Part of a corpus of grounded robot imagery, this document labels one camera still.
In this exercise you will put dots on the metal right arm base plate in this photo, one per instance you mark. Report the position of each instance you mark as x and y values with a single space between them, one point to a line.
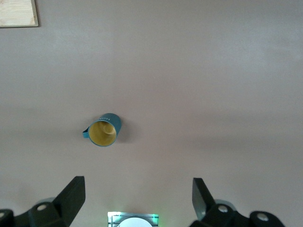
113 220

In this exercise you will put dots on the teal ribbed cup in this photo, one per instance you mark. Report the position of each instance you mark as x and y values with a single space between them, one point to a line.
113 119

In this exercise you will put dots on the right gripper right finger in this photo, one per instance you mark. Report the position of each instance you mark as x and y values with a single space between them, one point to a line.
201 201

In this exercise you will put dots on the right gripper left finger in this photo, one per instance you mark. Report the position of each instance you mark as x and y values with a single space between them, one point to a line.
68 203

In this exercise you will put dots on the brown table cover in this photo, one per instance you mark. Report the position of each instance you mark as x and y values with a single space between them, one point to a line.
189 71

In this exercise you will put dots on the wooden cutting board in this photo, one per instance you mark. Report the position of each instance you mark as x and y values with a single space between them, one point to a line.
16 11

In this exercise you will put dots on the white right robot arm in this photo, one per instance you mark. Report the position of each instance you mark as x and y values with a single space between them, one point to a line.
136 223

